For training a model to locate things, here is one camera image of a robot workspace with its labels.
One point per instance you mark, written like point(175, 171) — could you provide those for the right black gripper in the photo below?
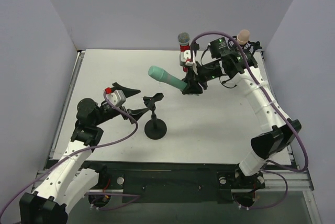
point(195, 78)

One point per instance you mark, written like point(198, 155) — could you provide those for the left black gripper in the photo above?
point(127, 106)

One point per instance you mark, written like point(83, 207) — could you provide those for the mint green microphone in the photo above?
point(163, 76)

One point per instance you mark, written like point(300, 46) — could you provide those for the red glitter microphone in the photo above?
point(183, 40)

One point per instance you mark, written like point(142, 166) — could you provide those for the black tripod shock-mount stand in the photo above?
point(249, 49)

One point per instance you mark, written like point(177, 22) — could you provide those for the pink microphone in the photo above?
point(243, 37)

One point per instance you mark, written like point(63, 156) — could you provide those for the black round-base clip stand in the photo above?
point(194, 47)

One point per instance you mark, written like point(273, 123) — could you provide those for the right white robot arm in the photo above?
point(233, 57)

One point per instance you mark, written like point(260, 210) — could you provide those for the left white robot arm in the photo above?
point(67, 182)

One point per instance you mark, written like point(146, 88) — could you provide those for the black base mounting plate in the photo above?
point(178, 182)

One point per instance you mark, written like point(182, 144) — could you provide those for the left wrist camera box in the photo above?
point(114, 96)

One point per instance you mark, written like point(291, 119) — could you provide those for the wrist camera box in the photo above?
point(185, 59)
point(114, 96)

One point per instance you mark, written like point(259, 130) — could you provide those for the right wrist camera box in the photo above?
point(185, 59)

